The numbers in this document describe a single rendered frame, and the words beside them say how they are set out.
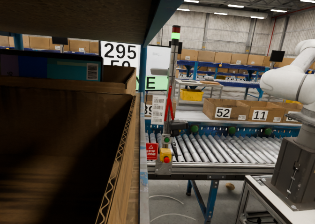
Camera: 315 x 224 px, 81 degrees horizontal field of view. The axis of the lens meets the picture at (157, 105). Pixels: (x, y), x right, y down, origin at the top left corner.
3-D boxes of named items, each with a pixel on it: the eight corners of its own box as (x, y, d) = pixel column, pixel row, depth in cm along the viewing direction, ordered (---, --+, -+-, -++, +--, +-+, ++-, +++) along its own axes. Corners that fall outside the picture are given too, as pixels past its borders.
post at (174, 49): (154, 175, 132) (165, 44, 109) (153, 170, 137) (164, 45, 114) (171, 175, 134) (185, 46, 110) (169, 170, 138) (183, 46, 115)
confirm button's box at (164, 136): (161, 144, 124) (162, 135, 122) (161, 142, 127) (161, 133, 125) (171, 145, 125) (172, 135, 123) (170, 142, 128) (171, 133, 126)
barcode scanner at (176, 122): (189, 136, 121) (188, 121, 118) (170, 138, 120) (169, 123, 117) (186, 132, 127) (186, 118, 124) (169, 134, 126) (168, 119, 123)
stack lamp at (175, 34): (171, 38, 109) (172, 26, 107) (170, 38, 113) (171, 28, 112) (180, 38, 109) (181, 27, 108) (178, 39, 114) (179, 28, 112)
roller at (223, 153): (229, 163, 140) (236, 162, 140) (206, 134, 190) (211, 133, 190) (230, 169, 141) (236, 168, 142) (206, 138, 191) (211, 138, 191)
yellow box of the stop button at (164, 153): (160, 164, 122) (161, 154, 120) (159, 157, 130) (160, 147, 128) (182, 164, 123) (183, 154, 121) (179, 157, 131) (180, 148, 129)
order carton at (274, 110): (247, 122, 195) (250, 106, 191) (233, 113, 224) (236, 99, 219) (281, 123, 199) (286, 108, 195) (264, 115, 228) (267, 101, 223)
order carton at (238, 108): (211, 120, 191) (213, 104, 187) (201, 112, 219) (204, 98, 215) (247, 122, 196) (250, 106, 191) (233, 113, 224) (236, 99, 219)
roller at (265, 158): (277, 164, 144) (273, 170, 145) (242, 136, 194) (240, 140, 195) (272, 162, 143) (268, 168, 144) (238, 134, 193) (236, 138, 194)
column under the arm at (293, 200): (333, 207, 103) (354, 154, 94) (293, 212, 98) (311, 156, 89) (292, 177, 127) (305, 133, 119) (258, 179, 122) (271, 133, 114)
